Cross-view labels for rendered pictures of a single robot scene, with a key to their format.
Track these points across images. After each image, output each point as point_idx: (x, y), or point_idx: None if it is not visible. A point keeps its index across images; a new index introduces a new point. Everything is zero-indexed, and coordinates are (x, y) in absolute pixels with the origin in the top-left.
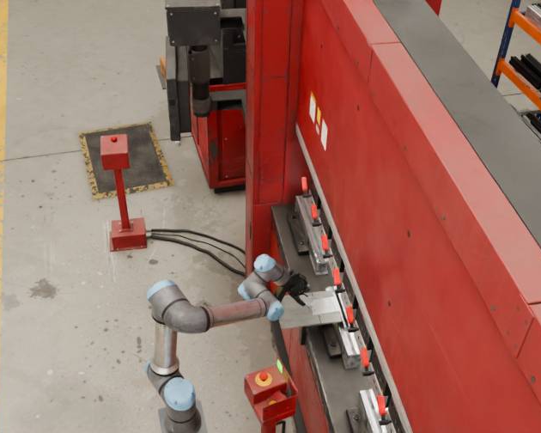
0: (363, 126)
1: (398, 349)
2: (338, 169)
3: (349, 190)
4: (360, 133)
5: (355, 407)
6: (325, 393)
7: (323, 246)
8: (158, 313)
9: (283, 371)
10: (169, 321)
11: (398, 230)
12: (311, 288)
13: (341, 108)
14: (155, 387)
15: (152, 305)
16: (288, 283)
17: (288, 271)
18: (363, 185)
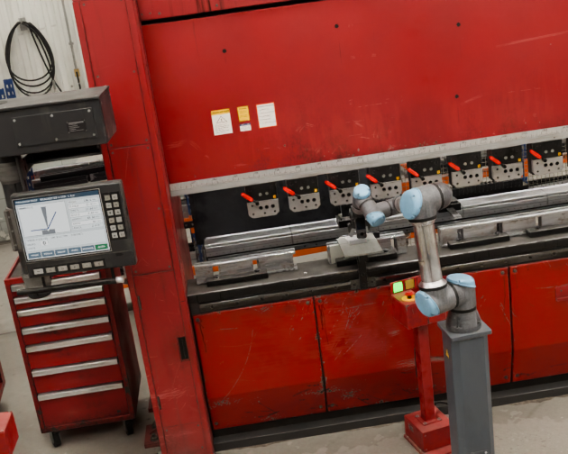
0: (353, 29)
1: (483, 108)
2: (316, 108)
3: (347, 100)
4: (349, 39)
5: (444, 247)
6: None
7: (334, 186)
8: (436, 202)
9: (405, 282)
10: (449, 193)
11: (444, 38)
12: (313, 269)
13: (299, 57)
14: (450, 302)
15: (426, 205)
16: None
17: None
18: (374, 68)
